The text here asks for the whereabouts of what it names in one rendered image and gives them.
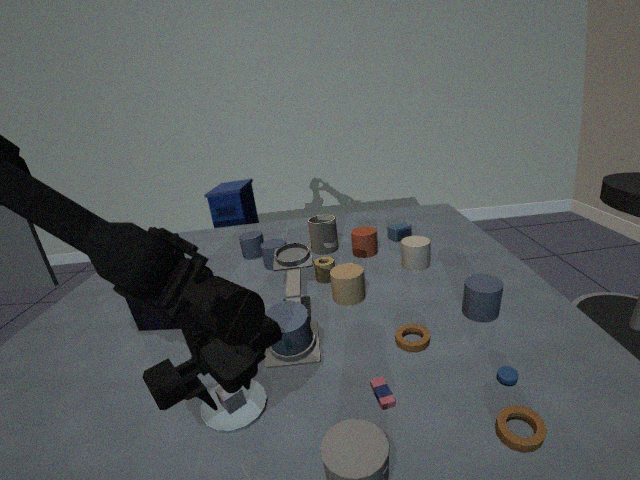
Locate brown ring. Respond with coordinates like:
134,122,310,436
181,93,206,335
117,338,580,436
395,324,430,352
495,405,547,453

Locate pink eraser with blue sleeve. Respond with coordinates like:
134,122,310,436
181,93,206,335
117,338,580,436
370,376,396,410

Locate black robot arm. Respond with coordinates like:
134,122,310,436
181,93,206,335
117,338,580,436
0,135,266,393

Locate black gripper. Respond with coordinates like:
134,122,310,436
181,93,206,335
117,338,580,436
142,315,282,411

